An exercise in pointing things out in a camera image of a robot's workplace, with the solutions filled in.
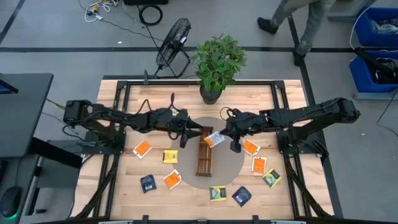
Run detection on orange white tea packet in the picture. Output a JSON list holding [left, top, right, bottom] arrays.
[[163, 169, 183, 190], [132, 139, 153, 160], [242, 139, 261, 156], [251, 156, 267, 175], [203, 131, 226, 149]]

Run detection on white cable bundle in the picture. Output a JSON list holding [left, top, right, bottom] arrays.
[[83, 0, 119, 24]]

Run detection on round grey table mat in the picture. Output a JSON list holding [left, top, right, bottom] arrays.
[[170, 116, 246, 190]]

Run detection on dark wooden tea box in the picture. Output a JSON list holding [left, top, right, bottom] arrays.
[[195, 126, 215, 178]]

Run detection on person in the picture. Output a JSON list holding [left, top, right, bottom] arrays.
[[256, 0, 337, 67]]

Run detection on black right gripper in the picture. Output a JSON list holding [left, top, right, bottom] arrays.
[[220, 109, 264, 154]]

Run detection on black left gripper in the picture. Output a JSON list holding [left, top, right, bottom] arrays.
[[155, 108, 205, 149]]

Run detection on black tripod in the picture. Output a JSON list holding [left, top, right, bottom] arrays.
[[354, 46, 398, 82]]

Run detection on black floor fan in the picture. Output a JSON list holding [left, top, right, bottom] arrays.
[[154, 17, 192, 80]]

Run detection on black computer mouse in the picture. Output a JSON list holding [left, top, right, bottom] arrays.
[[0, 185, 23, 219]]

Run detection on blue storage bin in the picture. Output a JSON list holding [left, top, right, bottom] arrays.
[[353, 6, 398, 48], [348, 49, 398, 94]]

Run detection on yellow cable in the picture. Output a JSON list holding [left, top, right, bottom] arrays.
[[46, 98, 68, 110]]

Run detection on black desk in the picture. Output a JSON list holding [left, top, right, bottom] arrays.
[[0, 72, 55, 159]]

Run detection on coiled black cable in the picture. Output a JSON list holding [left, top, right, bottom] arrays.
[[137, 4, 164, 27]]

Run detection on green plant in black pot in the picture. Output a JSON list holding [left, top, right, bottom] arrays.
[[190, 33, 248, 106]]

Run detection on black box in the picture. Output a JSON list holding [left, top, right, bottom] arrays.
[[123, 0, 170, 6]]

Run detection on dark blue tea packet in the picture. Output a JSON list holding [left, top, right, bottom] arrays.
[[231, 185, 252, 208], [139, 174, 157, 194]]

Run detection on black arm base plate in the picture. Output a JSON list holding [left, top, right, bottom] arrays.
[[277, 129, 329, 156], [81, 129, 127, 156]]

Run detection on dark screen device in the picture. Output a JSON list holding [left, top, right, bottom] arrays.
[[0, 79, 19, 95]]

